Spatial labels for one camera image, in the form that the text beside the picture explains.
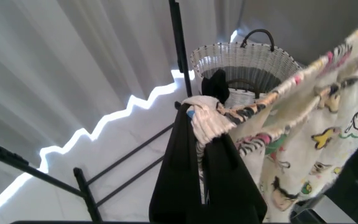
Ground cream printed garment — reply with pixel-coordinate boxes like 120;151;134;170
181;14;358;223

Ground white laundry basket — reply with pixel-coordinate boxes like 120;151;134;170
190;29;304;108

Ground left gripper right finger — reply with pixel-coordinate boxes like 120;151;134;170
204;133;267;223

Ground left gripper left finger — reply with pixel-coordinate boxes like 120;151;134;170
149;103;204;223

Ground black clothes rack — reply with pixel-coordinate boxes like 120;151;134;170
0;0;194;223

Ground white curtain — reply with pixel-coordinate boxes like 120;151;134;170
0;0;245;202

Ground black garment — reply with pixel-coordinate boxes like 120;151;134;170
201;68;231;104

